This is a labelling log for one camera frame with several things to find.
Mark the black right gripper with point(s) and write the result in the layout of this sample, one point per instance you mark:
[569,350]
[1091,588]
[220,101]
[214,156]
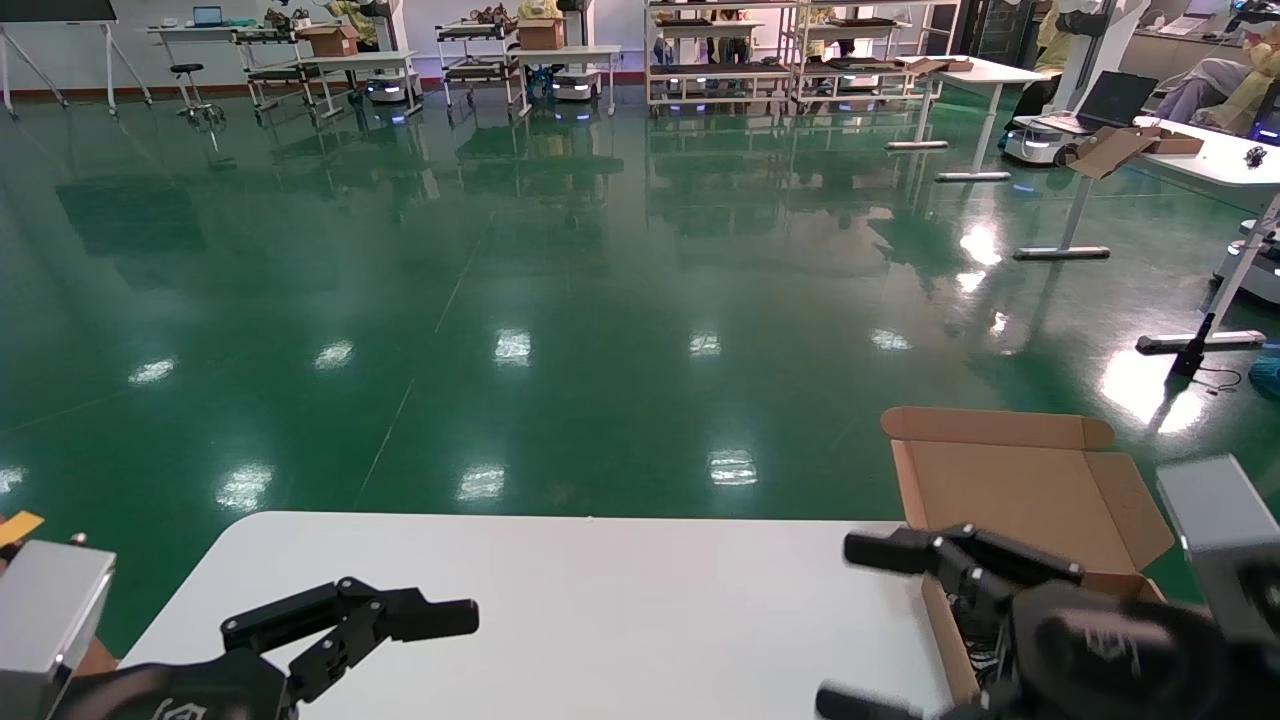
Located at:
[1110,660]

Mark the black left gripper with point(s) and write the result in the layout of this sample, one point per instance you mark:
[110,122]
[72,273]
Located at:
[180,695]

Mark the brown cardboard storage box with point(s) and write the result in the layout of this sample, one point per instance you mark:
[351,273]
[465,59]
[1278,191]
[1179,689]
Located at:
[1010,490]

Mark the open brown cardboard box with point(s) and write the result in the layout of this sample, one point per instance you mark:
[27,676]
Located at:
[1115,150]

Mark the yellow tape tag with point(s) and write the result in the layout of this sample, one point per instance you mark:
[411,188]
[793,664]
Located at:
[20,527]

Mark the black floor stand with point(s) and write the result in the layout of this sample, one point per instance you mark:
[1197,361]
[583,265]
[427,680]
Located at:
[1192,355]

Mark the teal round object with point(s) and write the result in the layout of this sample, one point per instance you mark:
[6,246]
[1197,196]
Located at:
[1266,375]

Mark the white wheeled robot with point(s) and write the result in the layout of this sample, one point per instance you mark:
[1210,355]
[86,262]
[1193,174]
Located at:
[1040,145]

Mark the grey metal rack cart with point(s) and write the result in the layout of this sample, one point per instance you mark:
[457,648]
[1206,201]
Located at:
[270,75]
[480,70]

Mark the large white table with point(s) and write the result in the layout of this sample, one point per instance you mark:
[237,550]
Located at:
[1220,165]

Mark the white shelf rack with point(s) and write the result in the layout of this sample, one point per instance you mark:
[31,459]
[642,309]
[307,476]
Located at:
[720,70]
[870,65]

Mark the black open laptop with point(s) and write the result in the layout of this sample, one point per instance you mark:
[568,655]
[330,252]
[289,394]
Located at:
[1115,100]

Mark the black round stool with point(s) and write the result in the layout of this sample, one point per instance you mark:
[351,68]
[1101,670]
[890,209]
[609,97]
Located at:
[187,70]

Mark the standing person in yellow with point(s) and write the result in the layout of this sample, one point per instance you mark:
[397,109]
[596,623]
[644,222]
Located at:
[1048,50]
[355,18]

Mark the white desk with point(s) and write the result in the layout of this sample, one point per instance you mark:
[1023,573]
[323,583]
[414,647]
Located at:
[190,31]

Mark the seated person in yellow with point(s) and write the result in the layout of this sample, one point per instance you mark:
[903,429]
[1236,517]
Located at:
[1215,85]

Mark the small open laptop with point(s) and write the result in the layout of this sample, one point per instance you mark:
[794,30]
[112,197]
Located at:
[207,15]

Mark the black board on stand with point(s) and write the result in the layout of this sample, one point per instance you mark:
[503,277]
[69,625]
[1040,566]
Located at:
[50,8]

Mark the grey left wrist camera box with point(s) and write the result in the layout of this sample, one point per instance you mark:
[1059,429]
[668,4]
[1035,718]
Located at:
[50,610]

